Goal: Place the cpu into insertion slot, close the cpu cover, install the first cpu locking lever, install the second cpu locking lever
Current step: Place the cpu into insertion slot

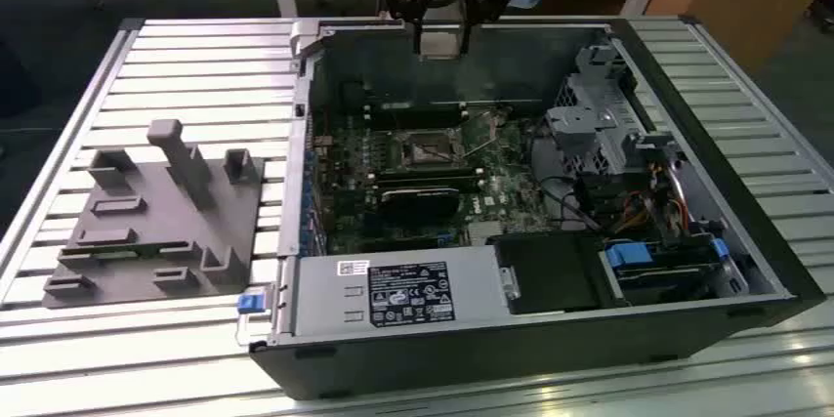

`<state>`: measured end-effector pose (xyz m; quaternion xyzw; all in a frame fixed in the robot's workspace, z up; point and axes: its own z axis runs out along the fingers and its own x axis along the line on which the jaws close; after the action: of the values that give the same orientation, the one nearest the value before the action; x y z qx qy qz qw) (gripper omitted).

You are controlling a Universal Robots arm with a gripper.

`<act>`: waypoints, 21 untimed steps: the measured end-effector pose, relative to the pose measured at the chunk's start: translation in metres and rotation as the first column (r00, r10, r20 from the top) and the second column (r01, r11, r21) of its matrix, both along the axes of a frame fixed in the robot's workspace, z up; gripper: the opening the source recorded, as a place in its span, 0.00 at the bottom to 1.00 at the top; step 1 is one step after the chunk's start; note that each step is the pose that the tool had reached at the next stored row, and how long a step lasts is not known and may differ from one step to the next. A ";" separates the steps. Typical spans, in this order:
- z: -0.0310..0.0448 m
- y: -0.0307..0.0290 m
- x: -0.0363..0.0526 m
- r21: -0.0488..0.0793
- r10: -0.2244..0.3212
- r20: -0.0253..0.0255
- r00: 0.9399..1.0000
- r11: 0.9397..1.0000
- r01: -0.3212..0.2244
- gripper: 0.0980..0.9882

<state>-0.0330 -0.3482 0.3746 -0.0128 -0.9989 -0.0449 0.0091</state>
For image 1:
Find silver topped CPU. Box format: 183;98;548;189
418;29;466;63

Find metal socket cover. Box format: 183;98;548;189
454;111;506;157

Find metal locking lever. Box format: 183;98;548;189
414;144;454;162

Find black RAM slot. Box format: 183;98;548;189
374;166;484;184
374;174;486;192
364;111;472;130
362;100;470;118

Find CPU socket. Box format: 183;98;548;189
389;129;468;168

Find grey case release latch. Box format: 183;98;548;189
285;20;337;56

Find grey metal drive cage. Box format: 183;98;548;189
542;43;683;179

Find green motherboard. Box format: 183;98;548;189
305;94;554;257

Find black graphics card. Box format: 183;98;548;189
377;185;465;222

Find silver chipset heatsink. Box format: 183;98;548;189
466;220;504;245

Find black disk bay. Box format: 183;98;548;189
488;233;631;316

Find blue disk carrier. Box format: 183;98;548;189
602;239;655;272

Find grey power supply unit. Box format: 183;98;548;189
276;244;520;340

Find grey parts rack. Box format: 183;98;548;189
38;118;268;311

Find blue case latch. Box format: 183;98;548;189
237;292;269;314

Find black open PC case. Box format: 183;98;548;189
246;14;828;401

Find black cable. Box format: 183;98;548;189
536;175;606;235

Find yellow wire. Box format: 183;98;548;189
616;211;655;236

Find orange wire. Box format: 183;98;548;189
668;195;693;233

